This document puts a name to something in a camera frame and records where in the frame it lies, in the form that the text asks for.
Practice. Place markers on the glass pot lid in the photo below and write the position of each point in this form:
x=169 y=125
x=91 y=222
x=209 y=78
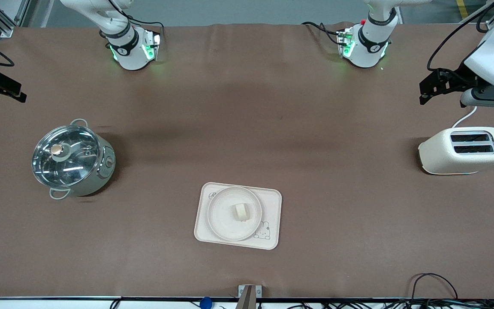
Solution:
x=75 y=165

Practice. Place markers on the steel pot with glass lid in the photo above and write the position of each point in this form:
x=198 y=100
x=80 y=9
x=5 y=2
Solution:
x=107 y=169

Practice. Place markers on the cream two-slot toaster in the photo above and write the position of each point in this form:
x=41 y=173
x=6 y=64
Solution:
x=444 y=159

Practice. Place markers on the brown tablecloth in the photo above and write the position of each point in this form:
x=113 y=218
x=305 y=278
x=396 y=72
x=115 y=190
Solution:
x=247 y=107

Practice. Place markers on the cream rabbit print tray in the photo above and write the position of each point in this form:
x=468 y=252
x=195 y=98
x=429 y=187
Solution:
x=268 y=201

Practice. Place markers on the small white steamed bun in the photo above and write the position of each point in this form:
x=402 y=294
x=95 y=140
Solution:
x=241 y=212

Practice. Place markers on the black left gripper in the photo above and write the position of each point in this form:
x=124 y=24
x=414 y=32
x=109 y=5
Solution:
x=456 y=79

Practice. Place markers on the blue round knob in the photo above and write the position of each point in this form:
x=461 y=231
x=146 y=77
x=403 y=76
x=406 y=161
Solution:
x=205 y=303

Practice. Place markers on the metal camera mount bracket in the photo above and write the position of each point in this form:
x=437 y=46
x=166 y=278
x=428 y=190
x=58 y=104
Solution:
x=249 y=300

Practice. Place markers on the aluminium frame profile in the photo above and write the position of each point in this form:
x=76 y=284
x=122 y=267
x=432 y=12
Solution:
x=4 y=30

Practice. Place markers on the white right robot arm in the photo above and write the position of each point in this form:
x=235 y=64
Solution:
x=129 y=51

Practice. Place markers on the cream round plate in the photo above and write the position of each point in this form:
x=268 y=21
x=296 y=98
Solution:
x=223 y=219

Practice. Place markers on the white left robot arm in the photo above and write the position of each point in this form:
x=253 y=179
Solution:
x=369 y=47

